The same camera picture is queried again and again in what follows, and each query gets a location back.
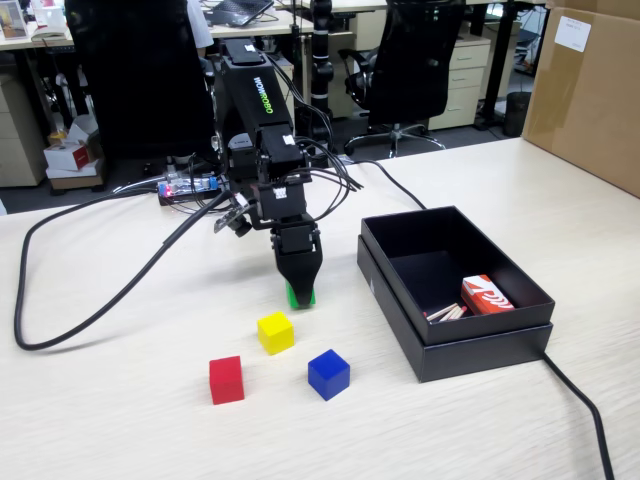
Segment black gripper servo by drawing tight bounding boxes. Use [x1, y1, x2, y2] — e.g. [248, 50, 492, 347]
[268, 218, 324, 308]

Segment green wooden cube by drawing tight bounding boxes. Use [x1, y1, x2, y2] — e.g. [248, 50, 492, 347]
[284, 278, 318, 310]

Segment yellow wooden cube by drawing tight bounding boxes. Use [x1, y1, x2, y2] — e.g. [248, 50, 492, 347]
[256, 310, 296, 358]

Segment blue wooden cube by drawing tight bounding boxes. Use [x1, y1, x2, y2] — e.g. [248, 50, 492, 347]
[306, 348, 352, 403]

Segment red wooden cube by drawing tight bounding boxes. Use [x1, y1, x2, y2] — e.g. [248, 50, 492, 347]
[208, 354, 247, 407]

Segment black cardboard box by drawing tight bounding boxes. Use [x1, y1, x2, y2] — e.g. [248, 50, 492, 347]
[359, 204, 558, 347]

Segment controller board with LEDs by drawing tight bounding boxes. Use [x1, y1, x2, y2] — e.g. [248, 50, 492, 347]
[156, 173, 224, 200]

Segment orange white matchbox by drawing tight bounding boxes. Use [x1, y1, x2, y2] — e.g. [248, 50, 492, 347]
[459, 273, 517, 317]

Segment black pole with white rings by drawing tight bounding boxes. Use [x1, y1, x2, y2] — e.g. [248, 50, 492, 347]
[308, 0, 336, 119]

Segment black office chair with armrests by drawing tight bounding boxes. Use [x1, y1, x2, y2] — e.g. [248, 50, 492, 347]
[337, 0, 467, 158]

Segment beige office desk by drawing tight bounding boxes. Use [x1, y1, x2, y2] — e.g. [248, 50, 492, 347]
[0, 7, 317, 124]

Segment beige drawer cabinet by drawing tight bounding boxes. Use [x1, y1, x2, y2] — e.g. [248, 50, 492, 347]
[428, 37, 493, 133]

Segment wide black mesh office chair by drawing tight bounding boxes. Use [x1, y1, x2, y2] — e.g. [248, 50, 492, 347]
[63, 0, 217, 169]

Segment white red small carton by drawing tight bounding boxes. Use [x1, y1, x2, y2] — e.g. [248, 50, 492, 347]
[43, 138, 105, 175]

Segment dark laptop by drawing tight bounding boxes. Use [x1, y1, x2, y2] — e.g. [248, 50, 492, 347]
[206, 0, 277, 28]

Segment black trash bin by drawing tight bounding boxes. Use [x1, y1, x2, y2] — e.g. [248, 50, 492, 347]
[503, 90, 533, 138]

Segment beige desk black legs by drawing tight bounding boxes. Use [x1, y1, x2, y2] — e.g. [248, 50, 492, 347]
[277, 0, 551, 132]

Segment beige low side cabinet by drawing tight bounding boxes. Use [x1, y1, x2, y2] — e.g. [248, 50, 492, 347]
[0, 63, 49, 189]

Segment large brown cardboard box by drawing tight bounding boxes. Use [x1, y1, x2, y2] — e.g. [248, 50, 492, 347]
[520, 0, 640, 197]

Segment framed picture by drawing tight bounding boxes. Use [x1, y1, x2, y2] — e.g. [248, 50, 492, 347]
[0, 0, 30, 41]

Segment small wrist camera board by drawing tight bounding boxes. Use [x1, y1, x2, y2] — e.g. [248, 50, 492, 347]
[213, 192, 254, 239]

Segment thin black servo wire bundle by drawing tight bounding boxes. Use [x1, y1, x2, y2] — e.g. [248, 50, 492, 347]
[292, 135, 367, 222]

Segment thick black sleeved cable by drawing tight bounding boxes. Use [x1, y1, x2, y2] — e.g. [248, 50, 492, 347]
[13, 188, 237, 353]

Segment thick black power cable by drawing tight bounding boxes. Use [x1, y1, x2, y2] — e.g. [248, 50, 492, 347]
[343, 158, 617, 480]

